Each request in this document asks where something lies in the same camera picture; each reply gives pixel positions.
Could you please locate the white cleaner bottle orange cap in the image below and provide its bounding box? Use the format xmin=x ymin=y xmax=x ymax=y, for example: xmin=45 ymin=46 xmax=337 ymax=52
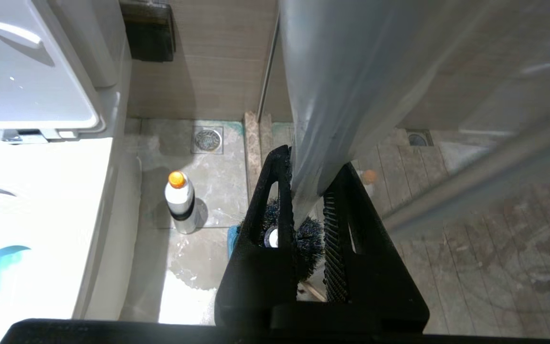
xmin=164 ymin=171 xmax=198 ymax=235

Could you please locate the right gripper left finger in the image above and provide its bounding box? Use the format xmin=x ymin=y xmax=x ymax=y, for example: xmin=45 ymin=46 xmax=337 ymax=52
xmin=214 ymin=145 xmax=299 ymax=326

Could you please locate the white toilet bowl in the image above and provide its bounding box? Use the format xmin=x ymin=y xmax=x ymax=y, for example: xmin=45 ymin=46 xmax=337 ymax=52
xmin=0 ymin=136 xmax=143 ymax=344

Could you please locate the glass shower partition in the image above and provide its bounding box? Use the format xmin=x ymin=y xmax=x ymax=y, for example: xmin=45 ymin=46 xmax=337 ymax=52
xmin=256 ymin=0 xmax=550 ymax=337

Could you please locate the glass shower door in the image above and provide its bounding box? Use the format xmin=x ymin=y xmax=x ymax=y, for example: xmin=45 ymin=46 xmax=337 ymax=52
xmin=237 ymin=0 xmax=490 ymax=282

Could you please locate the blue toilet brush holder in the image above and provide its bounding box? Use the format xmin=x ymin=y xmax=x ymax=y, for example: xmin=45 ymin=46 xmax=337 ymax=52
xmin=227 ymin=226 xmax=240 ymax=259

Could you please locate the white toilet lid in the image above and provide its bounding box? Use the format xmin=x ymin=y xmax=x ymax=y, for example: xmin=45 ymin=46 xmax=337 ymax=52
xmin=0 ymin=0 xmax=106 ymax=142

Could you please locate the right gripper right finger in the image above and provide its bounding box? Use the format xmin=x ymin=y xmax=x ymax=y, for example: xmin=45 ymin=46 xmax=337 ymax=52
xmin=322 ymin=162 xmax=430 ymax=333

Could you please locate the white toilet tank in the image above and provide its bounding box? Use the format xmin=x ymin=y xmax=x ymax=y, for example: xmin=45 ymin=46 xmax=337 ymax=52
xmin=48 ymin=0 xmax=132 ymax=139

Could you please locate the black wall box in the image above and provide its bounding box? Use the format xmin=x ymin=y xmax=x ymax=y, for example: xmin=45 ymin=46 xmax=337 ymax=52
xmin=119 ymin=0 xmax=176 ymax=63

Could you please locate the square metal floor drain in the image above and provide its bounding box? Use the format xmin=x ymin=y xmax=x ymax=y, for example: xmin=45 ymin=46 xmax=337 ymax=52
xmin=405 ymin=129 xmax=434 ymax=147
xmin=191 ymin=126 xmax=224 ymax=154

